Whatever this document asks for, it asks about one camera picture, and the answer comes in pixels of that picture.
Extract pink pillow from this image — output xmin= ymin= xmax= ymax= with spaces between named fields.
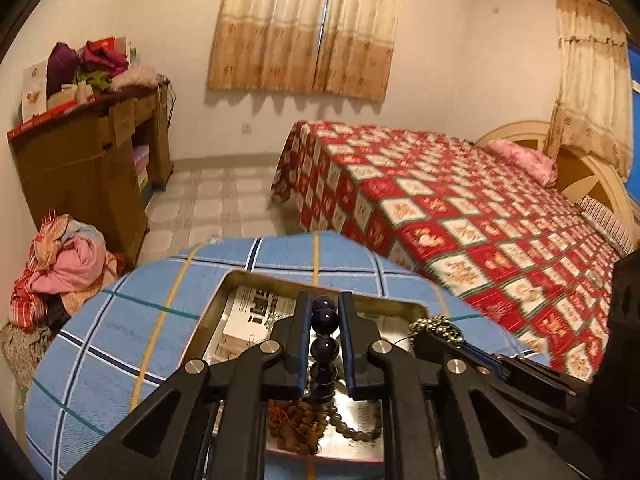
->
xmin=485 ymin=139 xmax=558 ymax=188

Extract white printed box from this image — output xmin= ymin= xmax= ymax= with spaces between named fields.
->
xmin=22 ymin=60 xmax=48 ymax=122

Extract beige window curtain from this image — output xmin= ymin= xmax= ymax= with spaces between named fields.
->
xmin=208 ymin=0 xmax=401 ymax=102

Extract printed paper in tin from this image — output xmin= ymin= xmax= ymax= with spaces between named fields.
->
xmin=204 ymin=286 xmax=296 ymax=364

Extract green metallic bead bracelet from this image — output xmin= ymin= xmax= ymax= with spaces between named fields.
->
xmin=406 ymin=314 xmax=467 ymax=348

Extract clothes pile on desk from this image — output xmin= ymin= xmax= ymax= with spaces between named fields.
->
xmin=46 ymin=38 xmax=158 ymax=110

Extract clothes pile on floor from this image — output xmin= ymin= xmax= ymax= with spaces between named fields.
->
xmin=1 ymin=210 xmax=125 ymax=390

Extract red patterned bed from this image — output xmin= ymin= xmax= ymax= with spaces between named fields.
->
xmin=272 ymin=121 xmax=624 ymax=380

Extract blue plaid table cloth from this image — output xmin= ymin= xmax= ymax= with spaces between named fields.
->
xmin=25 ymin=232 xmax=548 ymax=479

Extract wooden headboard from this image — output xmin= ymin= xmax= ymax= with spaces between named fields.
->
xmin=476 ymin=120 xmax=639 ymax=245

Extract brown wooden desk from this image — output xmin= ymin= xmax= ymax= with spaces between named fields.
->
xmin=6 ymin=82 xmax=174 ymax=268

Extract beige side curtain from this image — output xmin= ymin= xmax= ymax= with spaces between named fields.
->
xmin=544 ymin=0 xmax=634 ymax=181

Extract pink metal tin box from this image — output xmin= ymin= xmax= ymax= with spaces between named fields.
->
xmin=189 ymin=270 xmax=428 ymax=466

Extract grey stone bead bracelet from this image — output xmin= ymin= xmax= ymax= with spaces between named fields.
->
xmin=324 ymin=398 xmax=384 ymax=443

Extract dark blue bead bracelet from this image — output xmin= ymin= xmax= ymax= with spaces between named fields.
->
xmin=307 ymin=294 xmax=342 ymax=403

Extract striped pillow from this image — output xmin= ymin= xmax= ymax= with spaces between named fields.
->
xmin=577 ymin=196 xmax=636 ymax=256

